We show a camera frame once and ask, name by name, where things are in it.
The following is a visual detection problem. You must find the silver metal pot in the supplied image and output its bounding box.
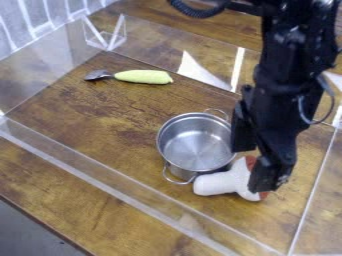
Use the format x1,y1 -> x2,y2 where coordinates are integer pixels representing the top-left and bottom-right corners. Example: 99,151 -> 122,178
157,108 -> 237,185

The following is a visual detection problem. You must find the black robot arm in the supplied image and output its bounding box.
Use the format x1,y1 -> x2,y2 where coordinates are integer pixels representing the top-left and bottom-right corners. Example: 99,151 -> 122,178
231,0 -> 342,192

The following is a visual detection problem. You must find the white and red plush mushroom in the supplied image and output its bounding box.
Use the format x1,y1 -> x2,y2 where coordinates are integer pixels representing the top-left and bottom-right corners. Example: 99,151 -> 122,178
193,155 -> 269,202

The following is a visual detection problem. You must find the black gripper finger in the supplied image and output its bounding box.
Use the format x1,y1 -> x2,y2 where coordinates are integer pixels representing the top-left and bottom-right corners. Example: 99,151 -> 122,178
231,101 -> 257,152
247,156 -> 293,193

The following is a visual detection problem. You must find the yellow handled metal spoon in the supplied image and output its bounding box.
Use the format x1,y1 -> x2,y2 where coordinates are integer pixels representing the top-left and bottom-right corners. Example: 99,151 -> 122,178
84,70 -> 174,85

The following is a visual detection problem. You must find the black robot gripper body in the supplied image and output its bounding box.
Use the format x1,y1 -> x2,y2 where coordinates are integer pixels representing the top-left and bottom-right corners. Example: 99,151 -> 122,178
241,66 -> 325,166

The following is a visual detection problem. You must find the black coiled cable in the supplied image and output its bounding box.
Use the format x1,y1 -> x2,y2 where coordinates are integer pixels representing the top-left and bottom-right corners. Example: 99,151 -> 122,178
167,0 -> 233,20

